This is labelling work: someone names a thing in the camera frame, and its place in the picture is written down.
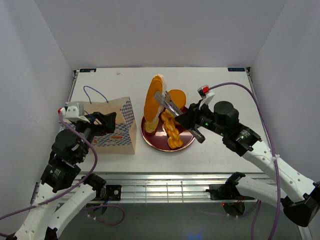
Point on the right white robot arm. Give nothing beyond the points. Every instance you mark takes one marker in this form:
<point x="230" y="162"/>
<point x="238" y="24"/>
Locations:
<point x="299" y="195"/>

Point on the orange twisted bread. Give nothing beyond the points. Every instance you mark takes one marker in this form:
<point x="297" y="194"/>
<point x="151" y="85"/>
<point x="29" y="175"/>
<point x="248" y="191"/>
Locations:
<point x="174" y="141"/>

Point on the orange round bun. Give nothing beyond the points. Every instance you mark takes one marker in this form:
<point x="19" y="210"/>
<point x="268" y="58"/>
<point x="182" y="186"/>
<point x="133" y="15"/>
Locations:
<point x="178" y="97"/>

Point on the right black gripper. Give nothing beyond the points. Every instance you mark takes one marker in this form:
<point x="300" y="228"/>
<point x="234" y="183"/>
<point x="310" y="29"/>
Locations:
<point x="191" y="116"/>

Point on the paper bag with blue checks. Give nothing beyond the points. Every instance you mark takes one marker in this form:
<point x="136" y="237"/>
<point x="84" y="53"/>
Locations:
<point x="123" y="140"/>

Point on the green speckled bread slice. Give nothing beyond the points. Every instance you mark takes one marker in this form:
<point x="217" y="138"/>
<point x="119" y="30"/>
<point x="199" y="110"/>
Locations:
<point x="151" y="127"/>

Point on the long orange bread loaf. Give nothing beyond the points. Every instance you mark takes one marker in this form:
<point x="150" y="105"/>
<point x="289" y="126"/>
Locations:
<point x="152" y="108"/>

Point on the dark red round plate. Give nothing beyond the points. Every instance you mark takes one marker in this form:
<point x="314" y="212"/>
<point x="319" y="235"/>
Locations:
<point x="158" y="139"/>

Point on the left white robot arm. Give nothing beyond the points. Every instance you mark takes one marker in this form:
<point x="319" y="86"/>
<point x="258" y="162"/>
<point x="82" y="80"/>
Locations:
<point x="59" y="199"/>

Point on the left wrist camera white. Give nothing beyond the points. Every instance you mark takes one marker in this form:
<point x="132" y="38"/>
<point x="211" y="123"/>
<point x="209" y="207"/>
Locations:
<point x="73" y="111"/>

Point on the aluminium frame rail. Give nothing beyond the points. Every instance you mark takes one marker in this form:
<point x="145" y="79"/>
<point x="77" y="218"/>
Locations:
<point x="146" y="188"/>

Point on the metal serving tongs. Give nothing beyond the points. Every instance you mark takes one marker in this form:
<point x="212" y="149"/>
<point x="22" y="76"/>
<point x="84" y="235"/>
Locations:
<point x="167" y="102"/>

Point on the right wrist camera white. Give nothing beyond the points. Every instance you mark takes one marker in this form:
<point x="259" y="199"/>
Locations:
<point x="206" y="95"/>

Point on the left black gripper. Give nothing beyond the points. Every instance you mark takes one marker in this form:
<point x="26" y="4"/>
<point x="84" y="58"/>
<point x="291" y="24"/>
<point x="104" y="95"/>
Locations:
<point x="103" y="128"/>

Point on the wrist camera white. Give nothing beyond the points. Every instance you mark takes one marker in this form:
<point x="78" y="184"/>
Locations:
<point x="206" y="95"/>
<point x="73" y="111"/>

